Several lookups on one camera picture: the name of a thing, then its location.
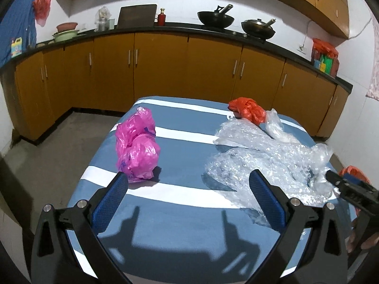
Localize clear bubble wrap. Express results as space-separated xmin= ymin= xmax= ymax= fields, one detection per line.
xmin=204 ymin=115 xmax=335 ymax=222

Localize thin wall cable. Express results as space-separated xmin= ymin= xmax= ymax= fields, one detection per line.
xmin=349 ymin=18 xmax=372 ymax=40

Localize person's right hand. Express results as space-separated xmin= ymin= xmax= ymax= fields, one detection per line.
xmin=347 ymin=219 xmax=378 ymax=253

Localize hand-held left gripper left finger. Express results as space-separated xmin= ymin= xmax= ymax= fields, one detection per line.
xmin=31 ymin=172 xmax=132 ymax=284

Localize green basin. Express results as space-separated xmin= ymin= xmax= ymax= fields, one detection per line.
xmin=53 ymin=30 xmax=80 ymax=42

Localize wooden lower cabinets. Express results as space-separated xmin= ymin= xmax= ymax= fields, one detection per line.
xmin=13 ymin=32 xmax=350 ymax=141

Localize red plastic basket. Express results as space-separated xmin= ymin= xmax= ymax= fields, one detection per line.
xmin=338 ymin=166 xmax=371 ymax=185

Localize black wok with lid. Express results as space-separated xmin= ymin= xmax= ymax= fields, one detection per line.
xmin=241 ymin=18 xmax=276 ymax=40

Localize red plastic bag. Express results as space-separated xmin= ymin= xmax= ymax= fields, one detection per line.
xmin=228 ymin=97 xmax=267 ymax=125
xmin=32 ymin=0 xmax=53 ymax=27

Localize black kitchen countertop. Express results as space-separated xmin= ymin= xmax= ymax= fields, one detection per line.
xmin=0 ymin=25 xmax=353 ymax=92

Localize wooden upper cabinets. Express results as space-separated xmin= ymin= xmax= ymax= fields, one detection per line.
xmin=271 ymin=0 xmax=348 ymax=39

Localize white power cable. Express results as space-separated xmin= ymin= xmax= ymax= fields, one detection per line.
xmin=302 ymin=21 xmax=314 ymax=48

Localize clear bag with jars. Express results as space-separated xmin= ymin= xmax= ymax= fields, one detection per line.
xmin=95 ymin=6 xmax=114 ymax=32

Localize hanging red plastic bag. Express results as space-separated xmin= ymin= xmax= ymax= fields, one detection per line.
xmin=32 ymin=0 xmax=53 ymax=27

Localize colourful detergent packet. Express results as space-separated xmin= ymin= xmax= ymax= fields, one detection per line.
xmin=11 ymin=37 xmax=23 ymax=58

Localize small clear plastic bag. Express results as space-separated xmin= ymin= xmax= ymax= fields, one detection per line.
xmin=264 ymin=108 xmax=299 ymax=144

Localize blue white striped tablecloth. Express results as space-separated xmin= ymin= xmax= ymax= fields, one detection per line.
xmin=67 ymin=96 xmax=357 ymax=280

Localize pink plastic bag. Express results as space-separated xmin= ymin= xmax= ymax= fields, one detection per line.
xmin=115 ymin=106 xmax=161 ymax=183

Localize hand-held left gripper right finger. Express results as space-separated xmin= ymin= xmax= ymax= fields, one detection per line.
xmin=249 ymin=169 xmax=348 ymax=284

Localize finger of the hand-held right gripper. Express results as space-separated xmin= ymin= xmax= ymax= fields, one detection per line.
xmin=325 ymin=170 xmax=379 ymax=213

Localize red basin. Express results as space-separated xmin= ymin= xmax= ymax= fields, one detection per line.
xmin=56 ymin=22 xmax=78 ymax=32

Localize blue hanging cloth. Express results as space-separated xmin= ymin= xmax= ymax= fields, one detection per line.
xmin=0 ymin=0 xmax=48 ymax=68

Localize wooden cabinets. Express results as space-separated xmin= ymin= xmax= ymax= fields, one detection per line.
xmin=13 ymin=32 xmax=350 ymax=141
xmin=271 ymin=0 xmax=348 ymax=39

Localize red bag on bottles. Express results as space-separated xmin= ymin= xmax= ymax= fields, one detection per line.
xmin=312 ymin=38 xmax=338 ymax=60

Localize dark cutting board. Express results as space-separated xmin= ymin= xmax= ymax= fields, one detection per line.
xmin=116 ymin=4 xmax=157 ymax=29

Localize pink floral curtain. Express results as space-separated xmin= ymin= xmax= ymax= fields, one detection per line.
xmin=365 ymin=62 xmax=379 ymax=98

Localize green bottle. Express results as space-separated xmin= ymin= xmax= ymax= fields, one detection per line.
xmin=321 ymin=55 xmax=334 ymax=74

